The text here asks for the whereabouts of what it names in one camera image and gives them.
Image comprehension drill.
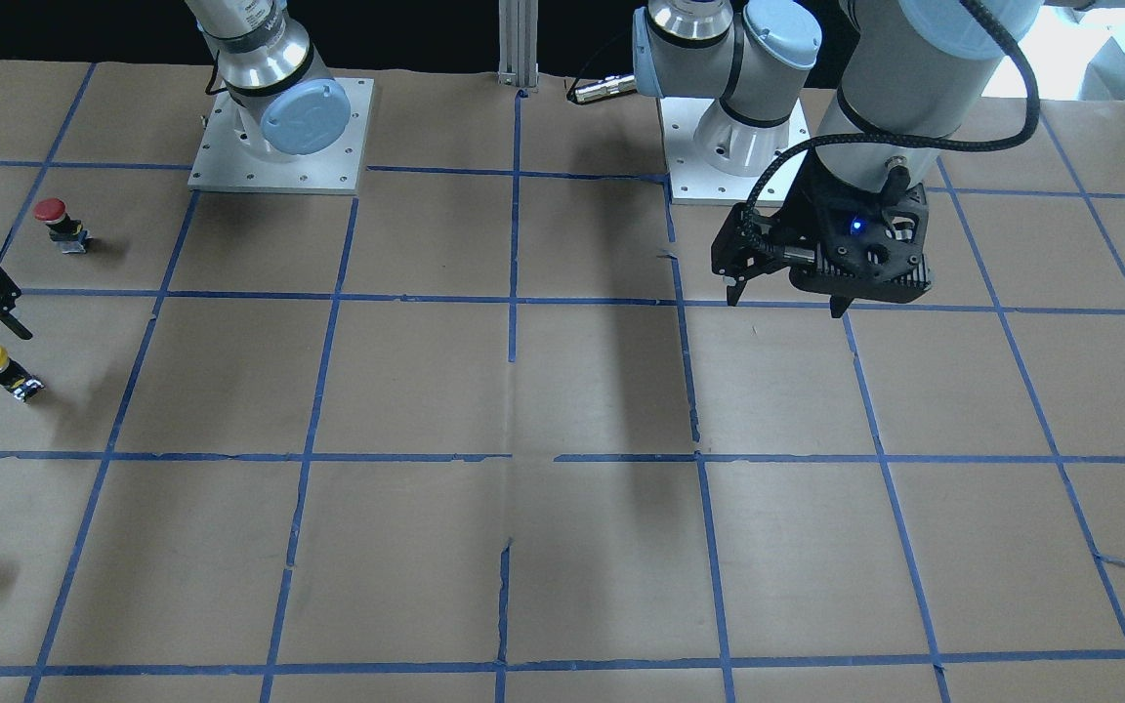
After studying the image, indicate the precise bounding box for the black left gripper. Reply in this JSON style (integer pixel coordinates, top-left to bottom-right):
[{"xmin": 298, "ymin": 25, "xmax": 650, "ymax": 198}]
[{"xmin": 725, "ymin": 161, "xmax": 933, "ymax": 319}]

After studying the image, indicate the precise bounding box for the yellow push button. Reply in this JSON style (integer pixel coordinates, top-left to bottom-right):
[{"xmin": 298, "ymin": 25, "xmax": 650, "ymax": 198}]
[{"xmin": 0, "ymin": 346, "xmax": 46, "ymax": 403}]

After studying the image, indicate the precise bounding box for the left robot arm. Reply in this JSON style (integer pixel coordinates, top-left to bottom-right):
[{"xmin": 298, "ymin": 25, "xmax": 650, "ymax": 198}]
[{"xmin": 631, "ymin": 1, "xmax": 1040, "ymax": 317}]

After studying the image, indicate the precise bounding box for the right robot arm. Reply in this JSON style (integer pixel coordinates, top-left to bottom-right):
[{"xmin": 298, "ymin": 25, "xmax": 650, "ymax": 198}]
[{"xmin": 0, "ymin": 1, "xmax": 375, "ymax": 310}]

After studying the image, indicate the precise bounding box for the red push button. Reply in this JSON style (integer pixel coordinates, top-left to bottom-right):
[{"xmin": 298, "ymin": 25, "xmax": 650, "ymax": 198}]
[{"xmin": 32, "ymin": 197, "xmax": 90, "ymax": 255}]

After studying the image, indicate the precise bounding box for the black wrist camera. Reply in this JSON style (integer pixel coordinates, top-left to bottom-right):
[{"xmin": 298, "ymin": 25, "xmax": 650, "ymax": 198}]
[{"xmin": 710, "ymin": 202, "xmax": 817, "ymax": 283}]

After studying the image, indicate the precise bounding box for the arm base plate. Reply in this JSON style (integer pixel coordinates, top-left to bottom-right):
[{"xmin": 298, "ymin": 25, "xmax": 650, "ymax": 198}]
[
  {"xmin": 187, "ymin": 76, "xmax": 376, "ymax": 195},
  {"xmin": 659, "ymin": 98, "xmax": 810, "ymax": 206}
]

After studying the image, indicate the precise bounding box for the black braided cable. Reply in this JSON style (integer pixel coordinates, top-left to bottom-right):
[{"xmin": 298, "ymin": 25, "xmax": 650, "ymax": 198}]
[{"xmin": 738, "ymin": 0, "xmax": 1042, "ymax": 240}]

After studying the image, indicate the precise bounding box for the aluminium frame post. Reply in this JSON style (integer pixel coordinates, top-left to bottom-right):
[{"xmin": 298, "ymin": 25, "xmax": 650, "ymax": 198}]
[{"xmin": 497, "ymin": 0, "xmax": 539, "ymax": 92}]

